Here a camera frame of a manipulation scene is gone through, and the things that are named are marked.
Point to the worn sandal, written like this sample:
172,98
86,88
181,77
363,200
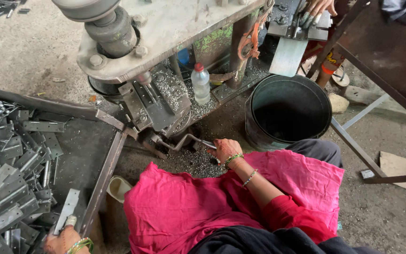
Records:
342,77

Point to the small square metal piece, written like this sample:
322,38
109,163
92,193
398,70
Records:
367,174

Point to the person's right hand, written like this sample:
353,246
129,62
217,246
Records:
227,148

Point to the heap of metal shavings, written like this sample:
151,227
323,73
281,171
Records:
196,164

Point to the white plastic container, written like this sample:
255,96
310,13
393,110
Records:
117,187

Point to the long steel hinge strip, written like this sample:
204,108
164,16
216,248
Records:
67,206

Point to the black metal bucket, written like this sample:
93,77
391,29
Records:
259,91

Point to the green and gold wrist bangles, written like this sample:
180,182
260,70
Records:
233,159

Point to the person's right fingers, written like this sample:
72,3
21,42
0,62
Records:
215,153

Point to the person's left hand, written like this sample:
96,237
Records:
60,240

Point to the grey drill press machine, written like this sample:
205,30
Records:
167,31

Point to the clear plastic bottle red cap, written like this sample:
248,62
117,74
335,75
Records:
201,84

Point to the beige cardboard piece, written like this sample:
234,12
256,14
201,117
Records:
402,167

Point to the black cloth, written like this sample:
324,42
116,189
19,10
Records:
259,243

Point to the flat steel chute plate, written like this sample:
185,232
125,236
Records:
287,58

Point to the rusty metal frame table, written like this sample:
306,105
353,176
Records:
386,53

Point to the pale stone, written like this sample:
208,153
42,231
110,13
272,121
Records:
339,103

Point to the small grey press machine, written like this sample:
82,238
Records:
284,26

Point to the green gold bangles stack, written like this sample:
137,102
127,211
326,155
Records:
80,245

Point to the grey trouser leg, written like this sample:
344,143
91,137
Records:
317,150

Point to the pile of grey steel hinges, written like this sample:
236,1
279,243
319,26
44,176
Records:
5,176

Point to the rusty metal work tray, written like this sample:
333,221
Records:
83,151

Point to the pink garment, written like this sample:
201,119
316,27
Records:
189,208

